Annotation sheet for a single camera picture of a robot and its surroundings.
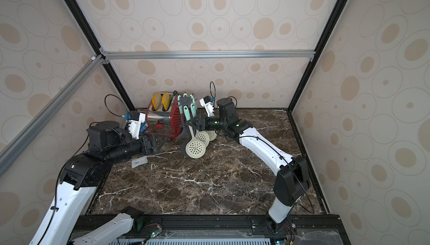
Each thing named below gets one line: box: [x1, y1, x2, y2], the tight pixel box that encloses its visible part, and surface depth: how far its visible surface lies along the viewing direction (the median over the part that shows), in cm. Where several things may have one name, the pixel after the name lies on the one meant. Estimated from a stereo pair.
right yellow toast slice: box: [161, 92, 172, 112], surface depth 99 cm
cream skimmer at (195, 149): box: [184, 125, 207, 159], surface depth 87 cm
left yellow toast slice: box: [151, 92, 162, 112], surface depth 99 cm
